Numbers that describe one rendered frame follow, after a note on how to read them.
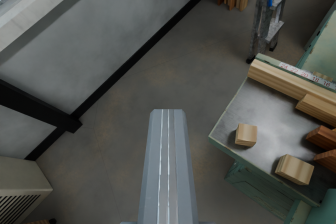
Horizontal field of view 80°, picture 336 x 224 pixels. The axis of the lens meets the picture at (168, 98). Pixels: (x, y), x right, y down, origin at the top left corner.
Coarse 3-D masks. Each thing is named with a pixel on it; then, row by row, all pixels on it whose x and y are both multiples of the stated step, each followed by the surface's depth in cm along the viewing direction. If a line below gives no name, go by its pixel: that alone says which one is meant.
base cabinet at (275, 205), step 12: (300, 60) 72; (228, 180) 107; (240, 180) 75; (252, 180) 57; (252, 192) 81; (264, 192) 62; (264, 204) 90; (276, 204) 66; (288, 204) 54; (276, 216) 109
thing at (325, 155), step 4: (324, 152) 36; (328, 152) 35; (332, 152) 33; (316, 156) 38; (320, 156) 37; (324, 156) 35; (328, 156) 34; (332, 156) 33; (316, 160) 38; (320, 160) 37; (324, 160) 36; (328, 160) 35; (332, 160) 34; (324, 164) 37; (328, 164) 36; (332, 164) 35; (328, 168) 38; (332, 168) 37
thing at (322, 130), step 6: (324, 126) 36; (312, 132) 39; (318, 132) 36; (324, 132) 36; (330, 132) 36; (306, 138) 40; (312, 138) 39; (318, 138) 37; (324, 138) 36; (330, 138) 35; (318, 144) 39; (324, 144) 38; (330, 144) 37
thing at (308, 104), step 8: (304, 96) 40; (312, 96) 40; (304, 104) 41; (312, 104) 39; (320, 104) 39; (328, 104) 39; (312, 112) 41; (320, 112) 40; (328, 112) 38; (328, 120) 40
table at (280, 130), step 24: (240, 96) 47; (264, 96) 46; (288, 96) 45; (240, 120) 45; (264, 120) 44; (288, 120) 43; (312, 120) 42; (216, 144) 46; (264, 144) 42; (288, 144) 41; (312, 144) 40; (264, 168) 40; (288, 192) 41; (312, 192) 37; (288, 216) 40
